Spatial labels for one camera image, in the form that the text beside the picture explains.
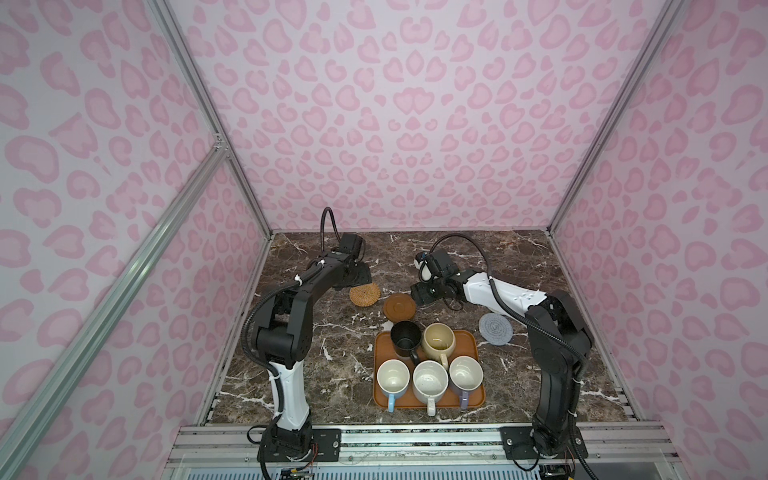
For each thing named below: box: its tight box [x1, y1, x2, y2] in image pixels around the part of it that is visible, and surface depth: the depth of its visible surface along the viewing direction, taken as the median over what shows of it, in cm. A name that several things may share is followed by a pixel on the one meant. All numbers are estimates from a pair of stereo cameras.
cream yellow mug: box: [422, 322, 456, 370], surface depth 84 cm
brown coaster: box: [383, 293, 417, 323], surface depth 100 cm
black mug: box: [390, 320, 423, 364], surface depth 85 cm
